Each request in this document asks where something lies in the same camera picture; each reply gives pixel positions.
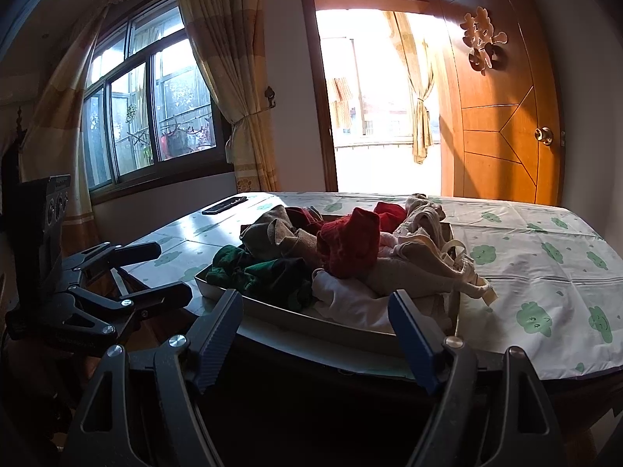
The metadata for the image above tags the beige dotted underwear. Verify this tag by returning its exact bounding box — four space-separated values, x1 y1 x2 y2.
365 194 497 305

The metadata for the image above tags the cream white underwear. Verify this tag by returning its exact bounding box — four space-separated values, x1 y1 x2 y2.
311 269 394 334

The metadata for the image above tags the green and black underwear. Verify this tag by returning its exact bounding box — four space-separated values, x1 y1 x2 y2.
205 245 317 312

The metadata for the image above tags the red garment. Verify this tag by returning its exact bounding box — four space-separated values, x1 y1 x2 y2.
317 201 407 279

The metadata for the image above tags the tan underwear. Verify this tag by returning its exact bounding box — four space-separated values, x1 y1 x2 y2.
240 205 324 269

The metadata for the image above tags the pale pink underwear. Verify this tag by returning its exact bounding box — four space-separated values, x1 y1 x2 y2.
378 232 398 257

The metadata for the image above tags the shallow cardboard tray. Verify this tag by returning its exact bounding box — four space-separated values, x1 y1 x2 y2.
195 240 463 342

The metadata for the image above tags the black remote control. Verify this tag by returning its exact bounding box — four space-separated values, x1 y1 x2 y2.
202 195 248 216

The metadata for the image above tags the green-patterned white tablecloth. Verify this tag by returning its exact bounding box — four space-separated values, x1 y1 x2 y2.
127 192 622 379

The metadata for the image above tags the balcony curtain tied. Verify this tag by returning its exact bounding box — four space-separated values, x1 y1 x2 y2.
384 11 435 165

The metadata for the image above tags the orange wooden door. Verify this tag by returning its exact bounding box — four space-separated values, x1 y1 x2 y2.
431 0 564 205

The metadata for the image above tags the brass door knob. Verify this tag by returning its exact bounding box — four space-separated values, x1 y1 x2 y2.
534 126 554 147

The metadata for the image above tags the beige striped curtain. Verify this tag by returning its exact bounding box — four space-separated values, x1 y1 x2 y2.
178 0 280 192

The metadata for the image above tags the double happiness door ornament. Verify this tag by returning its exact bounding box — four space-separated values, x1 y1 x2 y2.
460 6 508 75

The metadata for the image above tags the black camera box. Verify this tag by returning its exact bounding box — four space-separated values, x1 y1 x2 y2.
15 174 71 275

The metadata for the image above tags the window with dark frame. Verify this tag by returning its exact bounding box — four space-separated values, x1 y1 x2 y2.
81 0 232 202

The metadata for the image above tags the wall curtain hook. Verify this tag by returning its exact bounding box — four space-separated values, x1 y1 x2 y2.
264 86 276 110

